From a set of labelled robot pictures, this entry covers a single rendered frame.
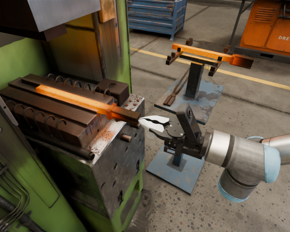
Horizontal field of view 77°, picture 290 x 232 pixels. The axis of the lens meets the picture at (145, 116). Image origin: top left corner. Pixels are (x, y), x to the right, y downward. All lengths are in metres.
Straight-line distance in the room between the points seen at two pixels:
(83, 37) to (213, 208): 1.37
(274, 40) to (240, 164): 3.47
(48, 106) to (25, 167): 0.21
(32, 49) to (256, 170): 0.98
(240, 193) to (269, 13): 3.40
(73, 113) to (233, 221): 1.30
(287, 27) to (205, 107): 2.94
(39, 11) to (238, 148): 0.51
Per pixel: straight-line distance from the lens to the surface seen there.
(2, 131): 0.60
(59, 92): 0.72
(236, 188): 0.60
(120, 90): 0.72
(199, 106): 1.06
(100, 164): 0.61
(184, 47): 1.02
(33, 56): 1.03
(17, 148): 0.65
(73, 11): 0.48
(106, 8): 0.79
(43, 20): 0.42
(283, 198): 1.83
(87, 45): 0.85
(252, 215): 1.65
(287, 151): 0.64
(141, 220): 1.45
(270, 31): 3.87
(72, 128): 0.60
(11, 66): 0.97
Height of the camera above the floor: 1.38
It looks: 42 degrees down
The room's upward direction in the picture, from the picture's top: straight up
